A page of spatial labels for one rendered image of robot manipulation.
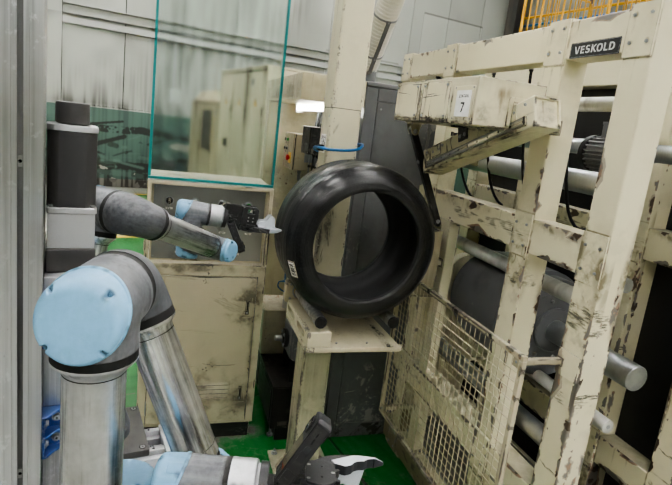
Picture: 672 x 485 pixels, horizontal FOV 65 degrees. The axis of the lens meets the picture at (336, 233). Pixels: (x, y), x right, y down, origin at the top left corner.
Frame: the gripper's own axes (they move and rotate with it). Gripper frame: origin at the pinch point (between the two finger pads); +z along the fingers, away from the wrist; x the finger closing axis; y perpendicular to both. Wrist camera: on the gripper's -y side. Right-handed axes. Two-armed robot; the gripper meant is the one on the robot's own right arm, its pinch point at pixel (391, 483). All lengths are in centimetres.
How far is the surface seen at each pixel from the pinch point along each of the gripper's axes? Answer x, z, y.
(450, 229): -150, 44, -35
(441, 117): -100, 23, -73
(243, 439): -182, -39, 83
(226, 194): -168, -56, -39
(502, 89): -83, 37, -80
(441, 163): -125, 31, -60
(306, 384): -151, -11, 40
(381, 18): -172, 6, -127
